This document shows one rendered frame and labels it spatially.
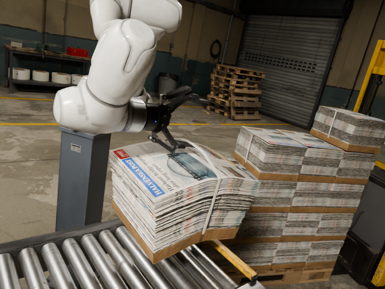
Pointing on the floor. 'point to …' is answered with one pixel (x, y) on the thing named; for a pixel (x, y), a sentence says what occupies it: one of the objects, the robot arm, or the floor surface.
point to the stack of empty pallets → (224, 91)
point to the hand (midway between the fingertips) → (197, 122)
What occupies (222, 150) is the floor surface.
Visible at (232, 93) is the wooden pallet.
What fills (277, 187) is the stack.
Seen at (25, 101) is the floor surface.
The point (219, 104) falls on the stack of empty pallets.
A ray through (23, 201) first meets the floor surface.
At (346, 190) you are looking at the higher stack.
